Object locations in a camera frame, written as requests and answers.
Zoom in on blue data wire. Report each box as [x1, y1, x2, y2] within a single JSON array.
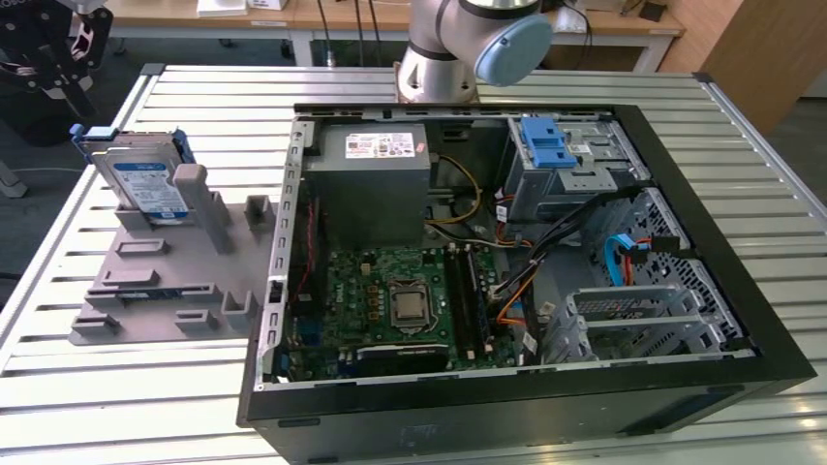
[[603, 232, 648, 291]]

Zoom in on wooden cabinet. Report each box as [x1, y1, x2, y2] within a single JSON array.
[[658, 0, 827, 135]]

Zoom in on red orange wire bundle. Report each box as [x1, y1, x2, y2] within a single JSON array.
[[491, 191, 539, 249]]

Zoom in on metal optical drive cage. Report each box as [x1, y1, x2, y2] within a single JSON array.
[[502, 115, 652, 227]]

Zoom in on white stand foot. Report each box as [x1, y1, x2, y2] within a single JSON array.
[[0, 159, 31, 199]]

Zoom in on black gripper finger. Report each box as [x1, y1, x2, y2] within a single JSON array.
[[31, 46, 97, 121], [68, 7, 116, 70]]

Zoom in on yellow power wires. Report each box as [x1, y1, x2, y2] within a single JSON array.
[[424, 153, 484, 227]]

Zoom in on RAM stick in motherboard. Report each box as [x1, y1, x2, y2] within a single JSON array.
[[466, 249, 499, 353]]

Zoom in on black wire connector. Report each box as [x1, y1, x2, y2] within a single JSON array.
[[647, 233, 703, 259]]

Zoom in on orange wires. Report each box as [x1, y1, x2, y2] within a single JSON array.
[[495, 294, 530, 326]]

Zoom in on hard disk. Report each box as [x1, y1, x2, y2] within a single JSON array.
[[68, 124, 199, 225]]

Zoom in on black graphics card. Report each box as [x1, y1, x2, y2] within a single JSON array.
[[351, 341, 452, 378]]

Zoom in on wooden desk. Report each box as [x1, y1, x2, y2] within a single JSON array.
[[288, 0, 687, 74], [105, 0, 293, 54]]

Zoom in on black RAM slot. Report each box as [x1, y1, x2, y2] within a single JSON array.
[[456, 245, 487, 357], [443, 245, 475, 358]]

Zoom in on grey parts rack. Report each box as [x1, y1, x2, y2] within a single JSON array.
[[68, 162, 284, 346]]

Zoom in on silver CPU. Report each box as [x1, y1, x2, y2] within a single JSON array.
[[392, 290, 432, 325]]

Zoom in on black PC case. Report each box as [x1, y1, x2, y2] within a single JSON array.
[[235, 101, 819, 461]]

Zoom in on blue drive latch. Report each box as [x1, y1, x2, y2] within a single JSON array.
[[518, 117, 578, 170]]

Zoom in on green motherboard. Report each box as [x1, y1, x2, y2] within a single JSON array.
[[283, 244, 518, 384]]

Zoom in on grey power supply unit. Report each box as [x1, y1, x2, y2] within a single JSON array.
[[301, 120, 434, 251]]

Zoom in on red data wire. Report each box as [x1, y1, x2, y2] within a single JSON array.
[[624, 235, 655, 272]]

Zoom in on CPU socket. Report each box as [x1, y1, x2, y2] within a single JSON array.
[[385, 278, 439, 336]]

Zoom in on thin red wire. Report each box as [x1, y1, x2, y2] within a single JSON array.
[[289, 198, 324, 304]]

